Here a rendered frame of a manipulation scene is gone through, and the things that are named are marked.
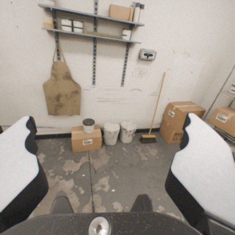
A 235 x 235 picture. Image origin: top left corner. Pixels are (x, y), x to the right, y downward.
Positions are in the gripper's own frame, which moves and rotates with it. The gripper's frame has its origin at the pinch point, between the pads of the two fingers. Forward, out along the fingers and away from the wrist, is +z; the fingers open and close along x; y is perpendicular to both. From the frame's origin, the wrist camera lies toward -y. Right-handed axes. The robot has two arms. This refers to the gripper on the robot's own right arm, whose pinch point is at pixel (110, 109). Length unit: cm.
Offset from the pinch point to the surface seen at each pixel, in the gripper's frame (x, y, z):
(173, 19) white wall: 85, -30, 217
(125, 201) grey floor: 10, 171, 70
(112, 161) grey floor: -8, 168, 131
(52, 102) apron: -98, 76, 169
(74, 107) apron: -70, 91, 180
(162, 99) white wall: 95, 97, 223
